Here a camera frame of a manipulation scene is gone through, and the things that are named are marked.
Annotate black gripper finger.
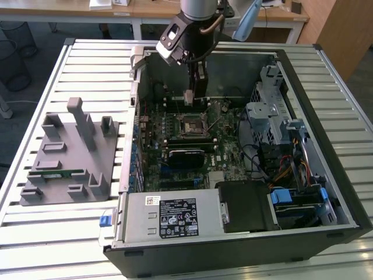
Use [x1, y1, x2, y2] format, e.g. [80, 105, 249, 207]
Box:
[198, 61, 209, 106]
[188, 61, 199, 99]

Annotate CPU socket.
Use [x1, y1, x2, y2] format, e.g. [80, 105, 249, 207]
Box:
[177, 112, 209, 138]

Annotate silver drive cage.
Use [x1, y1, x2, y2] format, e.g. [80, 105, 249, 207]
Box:
[244, 65, 295, 146]

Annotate green motherboard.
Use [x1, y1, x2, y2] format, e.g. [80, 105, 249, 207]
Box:
[136, 97, 256, 194]

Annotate black graphics card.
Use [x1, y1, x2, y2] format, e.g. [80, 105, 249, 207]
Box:
[167, 148, 206, 170]

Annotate silver finned heatsink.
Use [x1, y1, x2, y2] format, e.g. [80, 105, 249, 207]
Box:
[208, 170, 227, 187]

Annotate black expansion slot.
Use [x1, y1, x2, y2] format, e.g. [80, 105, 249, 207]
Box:
[159, 180, 193, 189]

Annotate plain white box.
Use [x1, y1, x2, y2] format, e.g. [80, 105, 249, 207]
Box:
[89, 0, 113, 11]

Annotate silver power supply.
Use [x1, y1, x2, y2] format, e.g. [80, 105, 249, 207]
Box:
[112, 191, 231, 246]

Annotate blue disk carrier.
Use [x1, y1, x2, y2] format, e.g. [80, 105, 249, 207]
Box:
[269, 188, 329, 230]

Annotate wooden cabinet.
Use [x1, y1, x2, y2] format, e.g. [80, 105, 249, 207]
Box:
[297, 0, 373, 82]

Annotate grey parts rack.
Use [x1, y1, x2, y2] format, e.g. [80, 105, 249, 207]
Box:
[19, 97, 121, 207]

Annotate green RAM stick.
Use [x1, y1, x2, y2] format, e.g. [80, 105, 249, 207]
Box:
[29, 168, 85, 179]

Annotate blue case latch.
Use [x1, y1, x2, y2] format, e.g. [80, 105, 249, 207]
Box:
[98, 214, 113, 228]

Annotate black PC case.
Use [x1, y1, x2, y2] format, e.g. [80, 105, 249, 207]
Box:
[102, 45, 373, 279]

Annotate grey desk leg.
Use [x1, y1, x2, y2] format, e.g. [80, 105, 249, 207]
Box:
[0, 78, 14, 119]

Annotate brown sleeved cable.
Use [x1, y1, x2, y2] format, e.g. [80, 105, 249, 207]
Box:
[199, 13, 226, 35]

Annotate white rimmed black wrist camera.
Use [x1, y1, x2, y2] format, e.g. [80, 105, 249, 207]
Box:
[156, 14, 191, 64]

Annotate grey case latch handle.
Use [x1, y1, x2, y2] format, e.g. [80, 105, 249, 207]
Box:
[129, 46, 146, 80]

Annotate wooden desk white frame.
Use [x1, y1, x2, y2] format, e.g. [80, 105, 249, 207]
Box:
[132, 0, 310, 44]
[0, 0, 143, 40]

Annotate orange wires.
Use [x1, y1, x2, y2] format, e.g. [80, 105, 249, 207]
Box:
[270, 170, 293, 186]

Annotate grey ribbon cable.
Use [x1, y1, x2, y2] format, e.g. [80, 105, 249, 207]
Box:
[301, 136, 315, 176]

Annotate yellow wire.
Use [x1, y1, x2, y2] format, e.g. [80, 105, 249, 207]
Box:
[302, 161, 310, 188]

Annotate black wire mesh bin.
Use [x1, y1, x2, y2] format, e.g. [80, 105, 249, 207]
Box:
[0, 22, 39, 58]
[0, 39, 32, 92]

